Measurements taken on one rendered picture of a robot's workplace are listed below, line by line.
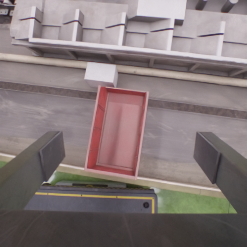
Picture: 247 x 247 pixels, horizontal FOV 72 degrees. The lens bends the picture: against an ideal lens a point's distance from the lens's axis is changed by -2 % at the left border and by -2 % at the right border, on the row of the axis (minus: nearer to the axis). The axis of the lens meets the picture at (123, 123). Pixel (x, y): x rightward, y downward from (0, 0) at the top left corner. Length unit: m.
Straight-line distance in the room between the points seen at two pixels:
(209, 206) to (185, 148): 0.98
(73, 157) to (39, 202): 0.64
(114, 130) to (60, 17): 0.50
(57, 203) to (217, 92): 1.16
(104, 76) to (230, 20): 0.51
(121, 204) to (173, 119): 0.69
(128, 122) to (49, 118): 0.37
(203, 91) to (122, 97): 0.36
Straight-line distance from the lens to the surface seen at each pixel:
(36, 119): 0.91
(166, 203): 1.61
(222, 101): 0.88
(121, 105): 0.79
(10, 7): 1.20
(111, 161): 0.77
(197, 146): 0.16
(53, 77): 0.92
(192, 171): 0.81
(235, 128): 0.88
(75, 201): 1.29
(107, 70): 0.74
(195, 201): 1.66
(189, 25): 0.76
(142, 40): 0.73
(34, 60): 0.96
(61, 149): 0.17
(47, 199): 1.36
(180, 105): 0.82
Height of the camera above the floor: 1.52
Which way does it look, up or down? 82 degrees down
